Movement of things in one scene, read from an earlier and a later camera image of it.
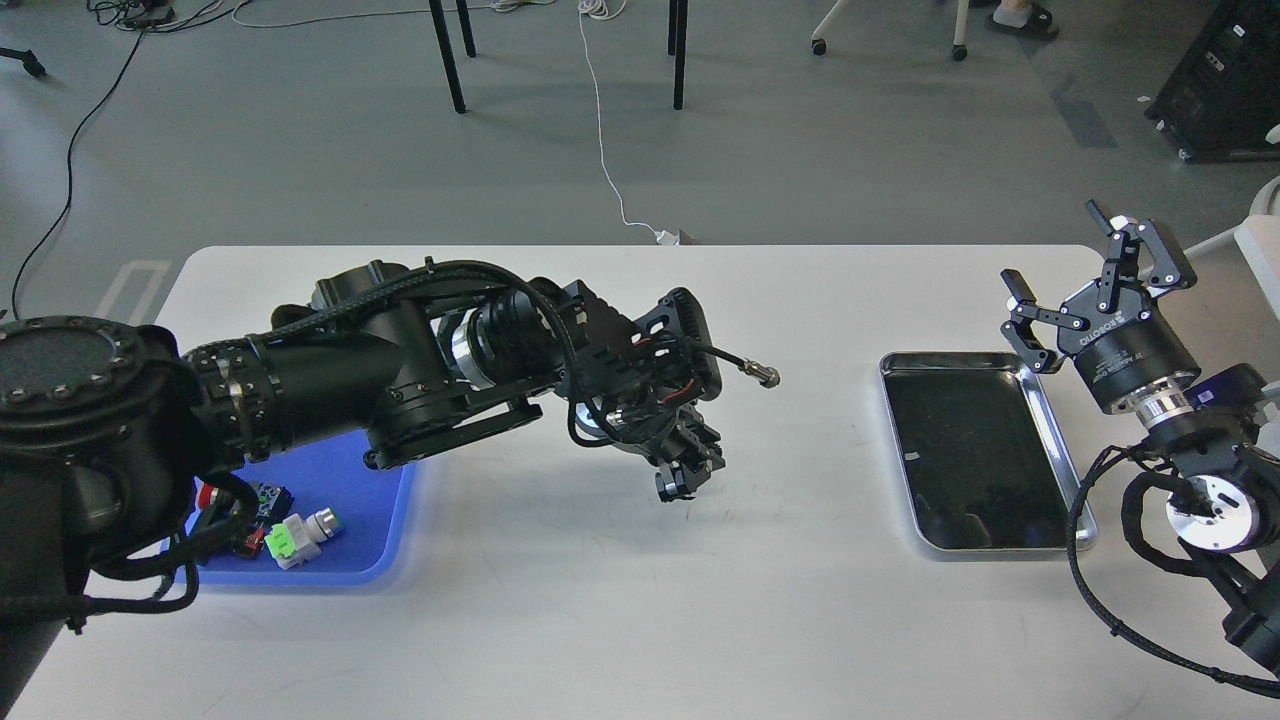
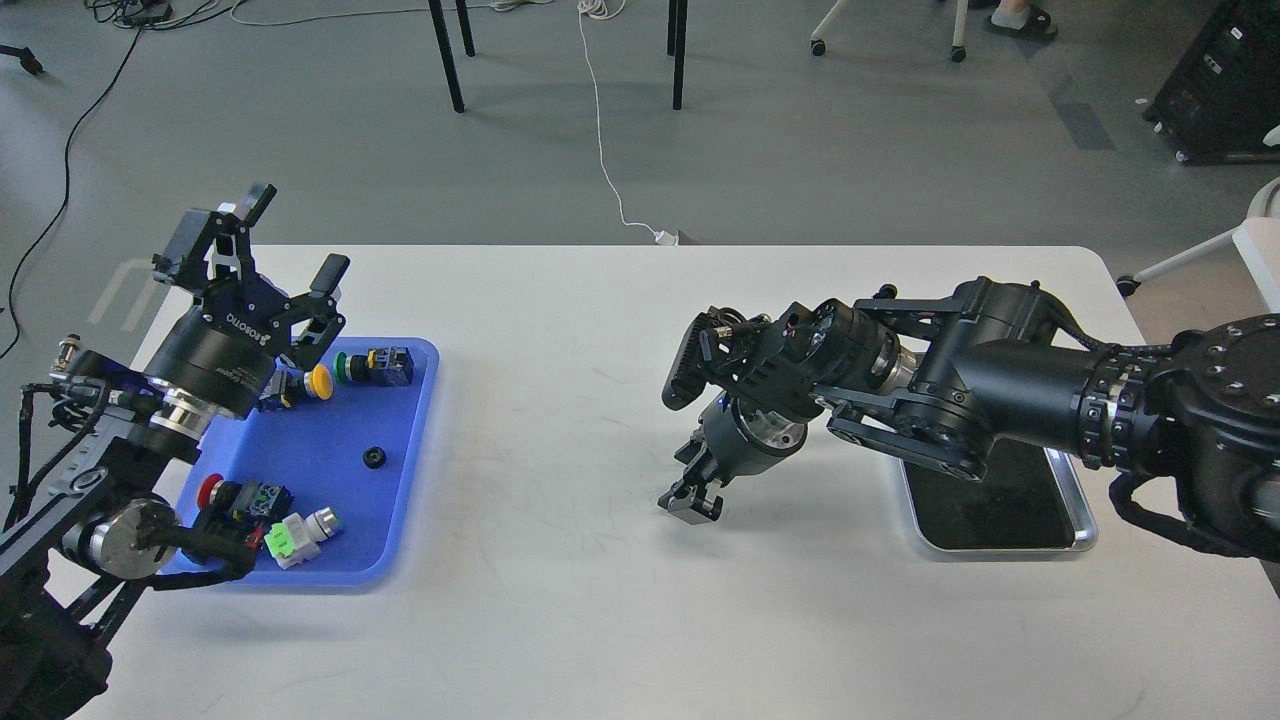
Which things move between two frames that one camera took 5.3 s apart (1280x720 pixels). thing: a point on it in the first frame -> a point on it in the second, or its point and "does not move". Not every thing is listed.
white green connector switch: [296, 540] does not move
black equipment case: [1223, 97] does not move
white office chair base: [959, 49] does not move
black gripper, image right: [1119, 341] -> [741, 439]
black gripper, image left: [659, 429] -> [223, 352]
